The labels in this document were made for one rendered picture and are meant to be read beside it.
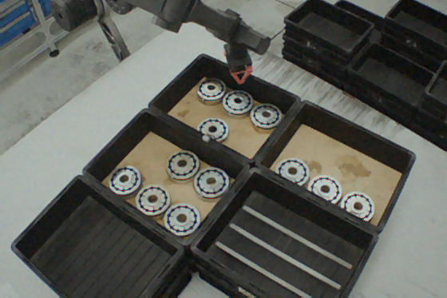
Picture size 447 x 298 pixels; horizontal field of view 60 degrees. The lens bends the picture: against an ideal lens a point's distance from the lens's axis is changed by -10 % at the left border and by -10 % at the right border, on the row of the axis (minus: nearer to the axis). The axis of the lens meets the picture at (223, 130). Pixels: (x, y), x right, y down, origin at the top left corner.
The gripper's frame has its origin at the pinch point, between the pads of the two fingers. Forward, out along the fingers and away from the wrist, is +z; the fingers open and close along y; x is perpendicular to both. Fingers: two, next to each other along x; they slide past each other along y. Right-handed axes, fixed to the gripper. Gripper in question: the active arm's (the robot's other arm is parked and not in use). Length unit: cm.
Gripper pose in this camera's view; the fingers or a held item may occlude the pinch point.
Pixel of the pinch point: (238, 74)
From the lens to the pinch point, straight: 133.0
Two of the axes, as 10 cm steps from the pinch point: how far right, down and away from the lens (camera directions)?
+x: -9.7, 2.0, -1.0
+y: -2.2, -7.7, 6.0
